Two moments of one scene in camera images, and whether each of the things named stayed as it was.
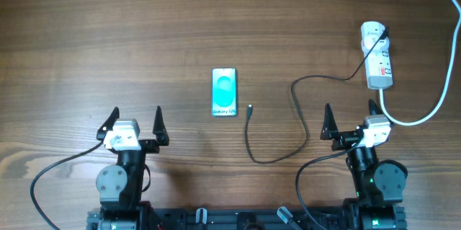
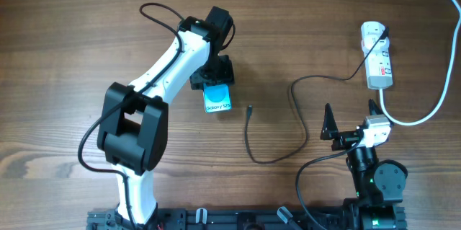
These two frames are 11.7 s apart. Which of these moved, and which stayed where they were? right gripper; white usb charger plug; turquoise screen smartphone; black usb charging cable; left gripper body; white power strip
Moved: left gripper body; turquoise screen smartphone
Stayed: black usb charging cable; white usb charger plug; white power strip; right gripper
